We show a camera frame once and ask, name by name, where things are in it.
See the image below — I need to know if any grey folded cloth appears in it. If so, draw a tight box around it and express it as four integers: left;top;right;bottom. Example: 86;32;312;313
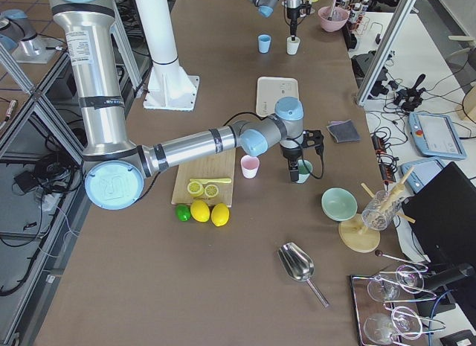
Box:
327;120;361;143

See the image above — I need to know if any green lime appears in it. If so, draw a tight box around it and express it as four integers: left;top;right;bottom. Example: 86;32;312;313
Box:
175;205;192;222

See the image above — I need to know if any clear wine glass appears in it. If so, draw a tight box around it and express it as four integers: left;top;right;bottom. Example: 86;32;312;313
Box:
367;275;400;302
395;265;424;294
364;313;398;345
390;306;423;340

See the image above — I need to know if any metal scoop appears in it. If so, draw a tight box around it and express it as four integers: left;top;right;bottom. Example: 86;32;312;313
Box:
278;242;329;308

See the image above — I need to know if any black monitor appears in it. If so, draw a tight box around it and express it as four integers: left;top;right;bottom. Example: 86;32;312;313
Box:
403;162;475;266

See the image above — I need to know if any black framed mirror tray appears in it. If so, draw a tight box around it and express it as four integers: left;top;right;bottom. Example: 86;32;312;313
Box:
349;275;418;345

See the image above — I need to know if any clear textured glass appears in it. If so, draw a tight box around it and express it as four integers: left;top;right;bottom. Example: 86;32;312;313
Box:
361;190;402;231

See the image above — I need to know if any cream serving tray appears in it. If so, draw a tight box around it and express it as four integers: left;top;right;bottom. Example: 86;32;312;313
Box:
255;77;299;117

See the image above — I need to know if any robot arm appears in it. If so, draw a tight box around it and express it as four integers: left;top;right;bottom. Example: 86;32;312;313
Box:
249;0;311;41
49;0;324;210

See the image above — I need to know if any wooden cup tree stand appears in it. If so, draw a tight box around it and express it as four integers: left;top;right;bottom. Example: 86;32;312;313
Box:
338;167;416;253

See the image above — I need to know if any pink bowl with ice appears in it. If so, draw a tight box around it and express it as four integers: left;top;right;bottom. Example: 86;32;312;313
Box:
318;7;350;32

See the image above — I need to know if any metal muddler rod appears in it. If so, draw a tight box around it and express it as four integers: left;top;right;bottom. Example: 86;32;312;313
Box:
327;0;336;21

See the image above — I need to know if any green plastic cup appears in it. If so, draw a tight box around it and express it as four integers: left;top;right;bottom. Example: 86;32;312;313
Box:
297;159;313;184

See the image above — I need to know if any yellow plastic knife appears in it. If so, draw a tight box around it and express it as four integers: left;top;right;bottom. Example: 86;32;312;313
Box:
189;178;232;185

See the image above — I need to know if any yellow lemon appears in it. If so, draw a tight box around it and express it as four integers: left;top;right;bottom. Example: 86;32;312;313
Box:
190;199;210;222
211;203;230;227

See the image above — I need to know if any green plastic bowl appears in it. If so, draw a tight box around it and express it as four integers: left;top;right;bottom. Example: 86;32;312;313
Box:
321;188;358;222

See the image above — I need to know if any cream plastic cup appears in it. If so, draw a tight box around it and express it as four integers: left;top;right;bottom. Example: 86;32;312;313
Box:
286;36;300;56

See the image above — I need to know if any wooden cutting board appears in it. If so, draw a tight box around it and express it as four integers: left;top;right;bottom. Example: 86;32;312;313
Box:
171;150;236;208

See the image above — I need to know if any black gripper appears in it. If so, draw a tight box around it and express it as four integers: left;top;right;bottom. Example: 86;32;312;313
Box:
280;129;324;182
285;0;312;41

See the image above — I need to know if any pink plastic cup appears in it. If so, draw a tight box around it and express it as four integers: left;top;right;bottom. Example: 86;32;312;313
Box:
240;155;260;179

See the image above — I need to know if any blue plastic cup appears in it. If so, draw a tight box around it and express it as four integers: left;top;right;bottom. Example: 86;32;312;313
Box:
257;34;271;54

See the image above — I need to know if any teach pendant tablet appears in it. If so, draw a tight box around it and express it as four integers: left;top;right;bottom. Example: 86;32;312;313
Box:
400;157;446;193
408;112;467;160

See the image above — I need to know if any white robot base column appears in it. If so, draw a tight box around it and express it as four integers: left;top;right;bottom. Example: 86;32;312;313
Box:
135;0;199;112

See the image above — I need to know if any lemon half slice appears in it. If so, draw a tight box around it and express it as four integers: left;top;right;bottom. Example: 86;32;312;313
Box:
204;184;219;199
187;181;205;197

